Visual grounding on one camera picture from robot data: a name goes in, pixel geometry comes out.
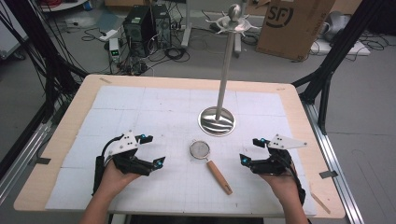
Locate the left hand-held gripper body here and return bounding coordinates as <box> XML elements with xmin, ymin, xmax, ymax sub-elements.
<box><xmin>104</xmin><ymin>130</ymin><xmax>156</xmax><ymax>177</ymax></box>

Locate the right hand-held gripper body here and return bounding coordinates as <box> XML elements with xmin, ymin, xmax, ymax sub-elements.
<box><xmin>249</xmin><ymin>133</ymin><xmax>308</xmax><ymax>176</ymax></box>

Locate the person's right hand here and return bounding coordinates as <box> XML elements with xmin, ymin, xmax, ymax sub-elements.
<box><xmin>259</xmin><ymin>164</ymin><xmax>301</xmax><ymax>208</ymax></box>

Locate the person's left hand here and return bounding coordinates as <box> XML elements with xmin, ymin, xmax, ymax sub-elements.
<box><xmin>97</xmin><ymin>162</ymin><xmax>142</xmax><ymax>199</ymax></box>

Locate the white grid mat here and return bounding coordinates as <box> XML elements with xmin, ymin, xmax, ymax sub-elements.
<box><xmin>44</xmin><ymin>85</ymin><xmax>318</xmax><ymax>218</ymax></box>

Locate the light wooden table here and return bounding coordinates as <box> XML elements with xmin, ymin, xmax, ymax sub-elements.
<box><xmin>13</xmin><ymin>73</ymin><xmax>347</xmax><ymax>220</ymax></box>

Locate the thin wooden stick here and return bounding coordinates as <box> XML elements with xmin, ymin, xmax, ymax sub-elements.
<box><xmin>310</xmin><ymin>191</ymin><xmax>332</xmax><ymax>216</ymax></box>

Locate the metal stand with hooks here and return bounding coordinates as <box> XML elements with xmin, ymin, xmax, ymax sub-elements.
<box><xmin>197</xmin><ymin>3</ymin><xmax>262</xmax><ymax>138</ymax></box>

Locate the small device with green display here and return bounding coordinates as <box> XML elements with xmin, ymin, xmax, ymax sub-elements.
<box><xmin>107</xmin><ymin>37</ymin><xmax>121</xmax><ymax>63</ymax></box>

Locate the large black computer tower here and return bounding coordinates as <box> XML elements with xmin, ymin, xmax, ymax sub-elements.
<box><xmin>122</xmin><ymin>5</ymin><xmax>156</xmax><ymax>59</ymax></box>

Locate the white power strip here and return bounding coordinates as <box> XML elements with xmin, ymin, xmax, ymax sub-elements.
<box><xmin>98</xmin><ymin>29</ymin><xmax>120</xmax><ymax>42</ymax></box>

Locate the slim black computer tower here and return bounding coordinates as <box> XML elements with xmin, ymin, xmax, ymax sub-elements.
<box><xmin>150</xmin><ymin>3</ymin><xmax>173</xmax><ymax>49</ymax></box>

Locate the brown cardboard box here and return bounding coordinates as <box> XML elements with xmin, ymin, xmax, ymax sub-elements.
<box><xmin>255</xmin><ymin>0</ymin><xmax>337</xmax><ymax>62</ymax></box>

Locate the white stand leg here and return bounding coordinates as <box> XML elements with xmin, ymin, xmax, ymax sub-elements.
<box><xmin>180</xmin><ymin>0</ymin><xmax>193</xmax><ymax>49</ymax></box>

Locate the white flat board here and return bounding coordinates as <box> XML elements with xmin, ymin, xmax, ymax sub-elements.
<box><xmin>309</xmin><ymin>38</ymin><xmax>372</xmax><ymax>57</ymax></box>

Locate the grey bag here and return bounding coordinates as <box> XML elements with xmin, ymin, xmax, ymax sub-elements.
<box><xmin>319</xmin><ymin>10</ymin><xmax>352</xmax><ymax>42</ymax></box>

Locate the mesh strainer with wooden handle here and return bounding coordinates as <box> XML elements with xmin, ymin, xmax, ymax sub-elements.
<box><xmin>189</xmin><ymin>140</ymin><xmax>234</xmax><ymax>197</ymax></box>

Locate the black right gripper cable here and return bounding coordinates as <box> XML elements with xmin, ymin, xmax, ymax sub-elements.
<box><xmin>281</xmin><ymin>151</ymin><xmax>307</xmax><ymax>206</ymax></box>

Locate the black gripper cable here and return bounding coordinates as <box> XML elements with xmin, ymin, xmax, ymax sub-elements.
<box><xmin>281</xmin><ymin>151</ymin><xmax>307</xmax><ymax>206</ymax></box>
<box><xmin>92</xmin><ymin>133</ymin><xmax>125</xmax><ymax>197</ymax></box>

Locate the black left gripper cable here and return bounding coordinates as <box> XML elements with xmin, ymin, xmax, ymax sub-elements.
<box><xmin>92</xmin><ymin>133</ymin><xmax>125</xmax><ymax>197</ymax></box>

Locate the aluminium rail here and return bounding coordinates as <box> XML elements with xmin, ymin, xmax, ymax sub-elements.
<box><xmin>0</xmin><ymin>119</ymin><xmax>54</xmax><ymax>204</ymax></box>
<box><xmin>301</xmin><ymin>100</ymin><xmax>366</xmax><ymax>224</ymax></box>

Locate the coiled black floor cable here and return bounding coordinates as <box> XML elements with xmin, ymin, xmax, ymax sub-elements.
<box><xmin>163</xmin><ymin>46</ymin><xmax>191</xmax><ymax>63</ymax></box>

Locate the black frame post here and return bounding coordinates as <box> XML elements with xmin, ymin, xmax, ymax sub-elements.
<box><xmin>0</xmin><ymin>0</ymin><xmax>89</xmax><ymax>125</ymax></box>
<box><xmin>291</xmin><ymin>0</ymin><xmax>389</xmax><ymax>136</ymax></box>

